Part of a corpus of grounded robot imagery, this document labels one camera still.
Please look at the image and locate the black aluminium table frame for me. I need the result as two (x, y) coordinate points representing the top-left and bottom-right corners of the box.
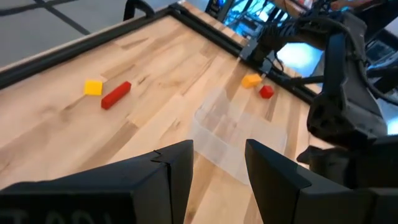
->
(0, 2), (324, 105)

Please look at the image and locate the clear plastic bin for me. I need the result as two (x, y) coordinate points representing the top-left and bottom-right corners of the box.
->
(189, 86), (289, 186)

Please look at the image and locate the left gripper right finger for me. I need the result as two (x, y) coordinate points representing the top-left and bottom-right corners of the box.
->
(244, 138), (398, 224)

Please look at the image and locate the red cube block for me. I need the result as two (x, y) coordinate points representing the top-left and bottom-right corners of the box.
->
(259, 85), (275, 100)

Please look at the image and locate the long red block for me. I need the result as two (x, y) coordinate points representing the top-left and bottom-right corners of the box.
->
(100, 80), (132, 111)

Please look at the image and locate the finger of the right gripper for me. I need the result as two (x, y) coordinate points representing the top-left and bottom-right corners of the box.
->
(297, 135), (398, 189)

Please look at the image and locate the black cable loop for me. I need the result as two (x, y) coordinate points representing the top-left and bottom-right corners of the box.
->
(123, 0), (155, 22)

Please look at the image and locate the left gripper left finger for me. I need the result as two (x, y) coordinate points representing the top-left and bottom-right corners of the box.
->
(0, 139), (195, 224)

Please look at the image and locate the small yellow square block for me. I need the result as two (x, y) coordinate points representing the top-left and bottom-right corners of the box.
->
(83, 79), (104, 96)

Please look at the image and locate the orange rectangular block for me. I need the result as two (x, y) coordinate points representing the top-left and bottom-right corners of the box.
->
(241, 73), (263, 89)

